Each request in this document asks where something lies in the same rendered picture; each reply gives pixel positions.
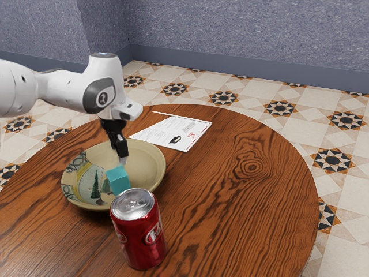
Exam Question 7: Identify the red soda can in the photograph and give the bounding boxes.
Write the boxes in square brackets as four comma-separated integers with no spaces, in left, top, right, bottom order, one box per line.
[109,188,168,271]

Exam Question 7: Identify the white printed booklet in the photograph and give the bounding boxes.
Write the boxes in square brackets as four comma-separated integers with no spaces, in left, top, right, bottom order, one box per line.
[127,110,213,153]

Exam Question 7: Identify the teal block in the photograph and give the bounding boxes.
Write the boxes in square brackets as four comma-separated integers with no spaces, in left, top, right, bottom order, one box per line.
[105,165,131,196]

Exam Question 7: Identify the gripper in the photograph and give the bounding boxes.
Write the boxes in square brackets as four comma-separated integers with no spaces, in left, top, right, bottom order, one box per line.
[100,117,129,166]

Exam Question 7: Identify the cream painted ceramic bowl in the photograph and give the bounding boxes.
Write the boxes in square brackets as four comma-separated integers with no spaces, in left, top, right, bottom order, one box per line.
[61,137,167,213]

